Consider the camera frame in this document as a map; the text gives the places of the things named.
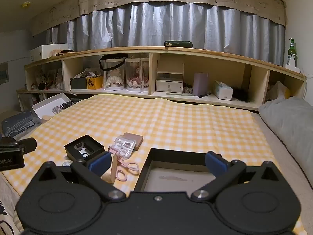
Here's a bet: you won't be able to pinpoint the grey folded cloth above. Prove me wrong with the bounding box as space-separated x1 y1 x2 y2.
1 111 38 138

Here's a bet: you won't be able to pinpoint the pink scissors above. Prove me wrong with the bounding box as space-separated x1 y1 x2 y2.
108 146 140 182

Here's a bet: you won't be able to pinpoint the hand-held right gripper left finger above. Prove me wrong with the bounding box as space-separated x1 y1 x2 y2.
32 151 126 202

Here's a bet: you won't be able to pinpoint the grey curtain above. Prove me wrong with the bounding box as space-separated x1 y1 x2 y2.
45 1 286 66

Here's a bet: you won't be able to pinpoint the yellow box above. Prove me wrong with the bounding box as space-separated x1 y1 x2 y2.
86 75 104 90

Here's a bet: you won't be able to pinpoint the open white box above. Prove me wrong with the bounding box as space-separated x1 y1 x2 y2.
31 93 74 119

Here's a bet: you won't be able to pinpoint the dark green case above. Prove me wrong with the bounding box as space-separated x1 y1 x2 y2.
164 40 193 48

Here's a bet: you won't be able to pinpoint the plastic bag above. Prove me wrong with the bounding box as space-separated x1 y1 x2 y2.
268 81 292 101

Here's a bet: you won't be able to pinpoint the purple container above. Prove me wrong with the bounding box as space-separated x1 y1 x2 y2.
193 73 209 96

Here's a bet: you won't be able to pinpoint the green glass bottle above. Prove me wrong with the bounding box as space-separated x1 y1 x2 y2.
287 38 298 67

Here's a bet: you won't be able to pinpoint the metal bottle opener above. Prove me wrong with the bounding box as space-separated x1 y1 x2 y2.
73 143 95 159

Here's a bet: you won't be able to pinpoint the dark box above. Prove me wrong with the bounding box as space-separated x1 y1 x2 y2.
70 77 88 90

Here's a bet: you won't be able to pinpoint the clear doll case black strap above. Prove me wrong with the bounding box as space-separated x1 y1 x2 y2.
99 53 128 90

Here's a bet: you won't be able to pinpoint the beige mattress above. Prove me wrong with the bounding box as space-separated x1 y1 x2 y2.
249 113 313 226

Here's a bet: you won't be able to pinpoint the black fluffy item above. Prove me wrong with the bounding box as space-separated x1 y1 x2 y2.
231 86 251 103

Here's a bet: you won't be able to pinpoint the large black box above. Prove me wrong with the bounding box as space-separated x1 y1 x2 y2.
134 148 231 193

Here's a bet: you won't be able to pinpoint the long wooden shelf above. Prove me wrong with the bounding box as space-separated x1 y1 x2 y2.
17 46 307 112

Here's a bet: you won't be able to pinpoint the large white box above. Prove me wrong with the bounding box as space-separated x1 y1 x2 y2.
30 44 69 63

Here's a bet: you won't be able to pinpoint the pink-brown compact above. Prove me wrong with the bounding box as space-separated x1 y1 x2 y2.
122 132 144 150

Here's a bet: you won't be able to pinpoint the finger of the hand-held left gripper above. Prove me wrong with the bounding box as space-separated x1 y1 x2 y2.
18 138 37 154

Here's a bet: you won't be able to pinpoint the yellow checkered blanket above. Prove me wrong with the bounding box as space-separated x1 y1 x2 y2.
1 94 307 235

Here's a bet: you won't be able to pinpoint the clear plastic case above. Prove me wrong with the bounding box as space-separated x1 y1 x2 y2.
111 135 136 158

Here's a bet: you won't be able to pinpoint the white cable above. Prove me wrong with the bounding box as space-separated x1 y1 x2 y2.
301 68 308 99

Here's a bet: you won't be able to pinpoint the grey pillow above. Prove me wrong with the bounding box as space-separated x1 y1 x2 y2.
258 96 313 157

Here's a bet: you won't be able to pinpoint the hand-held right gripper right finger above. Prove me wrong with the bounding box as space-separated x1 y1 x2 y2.
191 151 282 202

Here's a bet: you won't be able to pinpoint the white wooden drawer organizer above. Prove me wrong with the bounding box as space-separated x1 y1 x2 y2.
156 59 184 93

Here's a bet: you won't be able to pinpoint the white tissue box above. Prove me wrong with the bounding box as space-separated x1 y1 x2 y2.
213 80 233 101

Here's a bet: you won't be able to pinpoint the group of small figurines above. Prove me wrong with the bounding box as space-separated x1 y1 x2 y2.
31 68 63 91

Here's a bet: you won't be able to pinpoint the small black box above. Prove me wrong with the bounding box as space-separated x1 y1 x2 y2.
64 134 105 162

